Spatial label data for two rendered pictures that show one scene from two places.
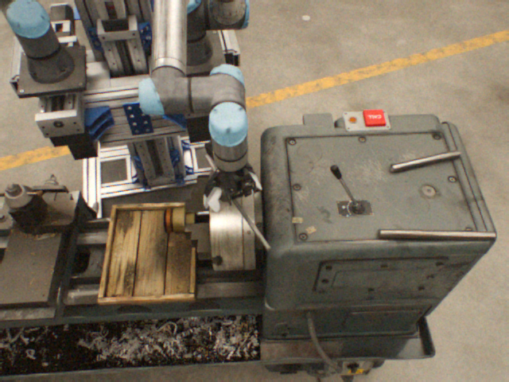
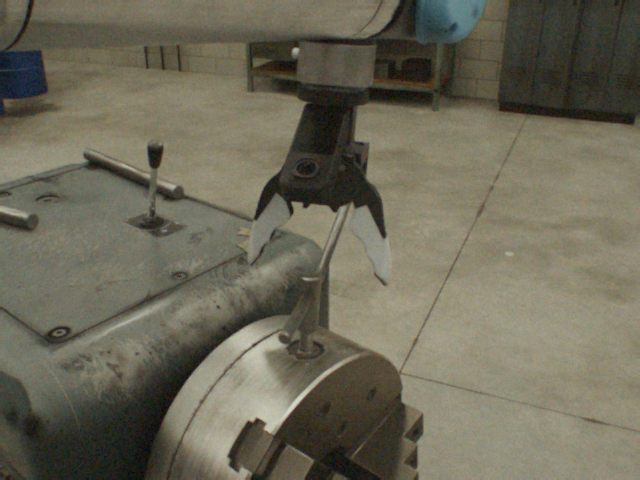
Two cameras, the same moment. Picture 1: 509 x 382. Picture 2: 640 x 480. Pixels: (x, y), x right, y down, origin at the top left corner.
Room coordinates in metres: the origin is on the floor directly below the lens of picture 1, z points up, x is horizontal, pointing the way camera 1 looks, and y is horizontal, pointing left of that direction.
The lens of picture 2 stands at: (1.13, 0.47, 1.64)
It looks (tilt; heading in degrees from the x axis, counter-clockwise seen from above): 27 degrees down; 222
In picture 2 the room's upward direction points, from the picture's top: straight up
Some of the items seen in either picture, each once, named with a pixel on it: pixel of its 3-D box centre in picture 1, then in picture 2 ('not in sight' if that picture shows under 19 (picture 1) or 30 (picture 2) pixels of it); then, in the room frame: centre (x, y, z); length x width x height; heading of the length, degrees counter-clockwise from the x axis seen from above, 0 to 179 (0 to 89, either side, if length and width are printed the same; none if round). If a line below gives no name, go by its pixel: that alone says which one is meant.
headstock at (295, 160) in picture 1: (357, 212); (87, 353); (0.77, -0.32, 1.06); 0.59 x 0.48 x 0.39; 93
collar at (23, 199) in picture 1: (17, 194); not in sight; (0.79, 0.71, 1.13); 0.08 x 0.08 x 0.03
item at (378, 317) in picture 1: (330, 289); not in sight; (0.77, -0.32, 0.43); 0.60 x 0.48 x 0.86; 93
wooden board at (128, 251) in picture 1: (152, 251); not in sight; (0.72, 0.35, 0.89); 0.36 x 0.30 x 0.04; 3
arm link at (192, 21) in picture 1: (188, 11); not in sight; (1.40, 0.22, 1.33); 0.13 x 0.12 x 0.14; 93
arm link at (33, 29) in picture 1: (32, 26); not in sight; (1.31, 0.72, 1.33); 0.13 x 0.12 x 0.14; 32
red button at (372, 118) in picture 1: (374, 118); not in sight; (0.98, -0.36, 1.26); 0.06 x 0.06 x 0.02; 3
